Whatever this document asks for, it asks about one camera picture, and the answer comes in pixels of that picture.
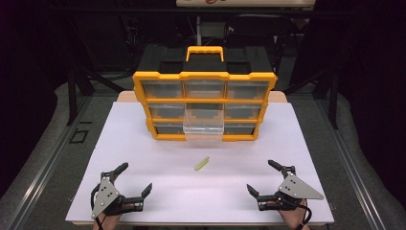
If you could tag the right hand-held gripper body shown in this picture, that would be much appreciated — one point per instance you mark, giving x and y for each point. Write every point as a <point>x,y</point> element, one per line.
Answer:
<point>295,189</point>

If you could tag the black metal stand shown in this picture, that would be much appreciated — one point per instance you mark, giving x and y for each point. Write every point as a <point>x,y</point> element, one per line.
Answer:
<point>333,96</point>
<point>72,96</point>

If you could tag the person's left hand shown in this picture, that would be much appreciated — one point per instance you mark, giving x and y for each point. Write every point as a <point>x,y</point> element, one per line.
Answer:
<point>108,223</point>

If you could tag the aluminium floor rail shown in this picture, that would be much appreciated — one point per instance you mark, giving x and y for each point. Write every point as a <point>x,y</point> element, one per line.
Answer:
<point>48,169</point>
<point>351,169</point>

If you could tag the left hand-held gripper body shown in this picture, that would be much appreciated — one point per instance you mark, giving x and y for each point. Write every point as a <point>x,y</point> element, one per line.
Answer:
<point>105,196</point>

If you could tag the small yellow-green stick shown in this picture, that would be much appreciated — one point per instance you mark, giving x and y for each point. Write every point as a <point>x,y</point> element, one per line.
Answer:
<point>201,164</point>

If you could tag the black tape strip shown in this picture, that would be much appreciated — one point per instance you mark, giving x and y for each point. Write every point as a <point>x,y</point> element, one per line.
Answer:
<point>85,122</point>

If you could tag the yellow and black drawer organizer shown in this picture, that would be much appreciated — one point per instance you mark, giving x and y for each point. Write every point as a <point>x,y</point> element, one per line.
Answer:
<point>204,76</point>

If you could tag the clear plastic drawer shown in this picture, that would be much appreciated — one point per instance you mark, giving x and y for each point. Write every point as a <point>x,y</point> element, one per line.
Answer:
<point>203,125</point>

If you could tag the person's right hand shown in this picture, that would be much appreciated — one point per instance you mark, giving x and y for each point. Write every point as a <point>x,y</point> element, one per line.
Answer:
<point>292,217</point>

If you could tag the white pole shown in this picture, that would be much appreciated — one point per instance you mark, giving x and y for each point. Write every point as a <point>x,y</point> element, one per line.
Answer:
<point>198,30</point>

